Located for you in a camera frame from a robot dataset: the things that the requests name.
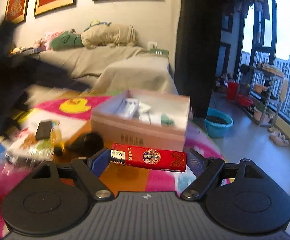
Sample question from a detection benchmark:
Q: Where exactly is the red lighter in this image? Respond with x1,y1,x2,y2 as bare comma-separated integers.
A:
110,143,187,172

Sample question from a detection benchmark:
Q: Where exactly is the green plastic crank handle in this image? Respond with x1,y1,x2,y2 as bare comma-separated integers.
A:
161,113,175,126

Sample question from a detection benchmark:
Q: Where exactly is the white battery case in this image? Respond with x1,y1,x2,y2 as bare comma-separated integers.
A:
115,98,139,119

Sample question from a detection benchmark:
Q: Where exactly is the white square charger block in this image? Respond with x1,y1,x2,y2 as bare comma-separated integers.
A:
134,102,161,126

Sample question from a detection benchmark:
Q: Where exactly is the black cone cup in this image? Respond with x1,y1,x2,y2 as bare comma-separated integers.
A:
66,132,104,158

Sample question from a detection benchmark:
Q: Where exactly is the blue plastic basin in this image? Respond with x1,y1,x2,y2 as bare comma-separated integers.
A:
205,108,234,138

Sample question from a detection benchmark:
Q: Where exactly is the colourful cartoon play mat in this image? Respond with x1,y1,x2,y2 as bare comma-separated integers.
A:
0,92,223,239

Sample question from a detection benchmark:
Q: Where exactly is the black rectangular case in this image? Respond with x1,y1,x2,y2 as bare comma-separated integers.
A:
35,120,53,140

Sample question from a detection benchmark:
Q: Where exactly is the clear plastic bag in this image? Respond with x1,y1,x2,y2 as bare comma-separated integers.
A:
5,133,54,166

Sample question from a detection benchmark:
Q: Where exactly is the red framed picture left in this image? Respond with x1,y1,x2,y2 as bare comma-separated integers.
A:
5,0,29,24

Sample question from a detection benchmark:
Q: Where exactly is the green plush toy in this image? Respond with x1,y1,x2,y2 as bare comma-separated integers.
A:
50,31,84,51

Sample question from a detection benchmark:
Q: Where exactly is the pink cardboard box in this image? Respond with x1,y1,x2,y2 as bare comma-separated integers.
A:
91,89,190,151

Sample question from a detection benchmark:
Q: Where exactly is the pair of slippers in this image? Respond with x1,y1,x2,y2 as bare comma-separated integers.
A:
269,130,289,147

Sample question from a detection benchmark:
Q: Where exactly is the red bucket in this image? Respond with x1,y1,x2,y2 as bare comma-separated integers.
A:
226,82,238,101

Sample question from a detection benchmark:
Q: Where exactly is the metal shoe rack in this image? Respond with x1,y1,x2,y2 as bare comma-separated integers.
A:
235,62,288,127

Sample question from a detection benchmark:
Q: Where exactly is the beige covered sofa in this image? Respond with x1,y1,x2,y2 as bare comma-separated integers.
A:
30,46,178,94

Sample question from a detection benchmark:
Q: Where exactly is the beige pillow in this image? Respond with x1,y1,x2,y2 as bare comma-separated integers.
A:
80,23,138,49

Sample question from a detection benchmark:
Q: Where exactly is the black curtain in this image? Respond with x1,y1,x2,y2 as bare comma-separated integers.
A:
174,0,222,118

